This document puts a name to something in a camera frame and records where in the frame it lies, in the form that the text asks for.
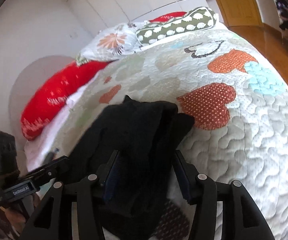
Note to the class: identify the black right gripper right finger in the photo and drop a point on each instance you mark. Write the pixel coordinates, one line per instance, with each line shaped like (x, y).
(241, 217)

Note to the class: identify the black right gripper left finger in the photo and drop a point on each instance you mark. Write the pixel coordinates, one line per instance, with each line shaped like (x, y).
(52, 219)

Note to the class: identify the black pants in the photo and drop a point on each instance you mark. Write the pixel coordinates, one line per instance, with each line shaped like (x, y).
(145, 134)

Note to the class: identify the white bed sheet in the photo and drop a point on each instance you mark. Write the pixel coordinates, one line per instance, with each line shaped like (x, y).
(67, 127)

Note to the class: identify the heart patterned quilt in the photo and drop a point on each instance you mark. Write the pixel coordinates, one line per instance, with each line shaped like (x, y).
(238, 100)

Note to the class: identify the white round headboard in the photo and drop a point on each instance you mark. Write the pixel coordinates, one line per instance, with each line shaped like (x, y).
(26, 84)

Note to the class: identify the long red pillow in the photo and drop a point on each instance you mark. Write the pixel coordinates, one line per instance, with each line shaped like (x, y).
(51, 97)

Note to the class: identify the white floral pillow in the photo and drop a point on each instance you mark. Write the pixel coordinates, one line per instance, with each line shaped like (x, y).
(112, 43)

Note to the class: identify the green white patterned pillow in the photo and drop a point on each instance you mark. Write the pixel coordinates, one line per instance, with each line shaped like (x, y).
(200, 18)

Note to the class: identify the red pillow at headboard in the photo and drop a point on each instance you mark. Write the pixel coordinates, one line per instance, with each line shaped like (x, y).
(169, 16)

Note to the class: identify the wooden door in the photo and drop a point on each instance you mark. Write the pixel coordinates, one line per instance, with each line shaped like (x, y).
(240, 12)

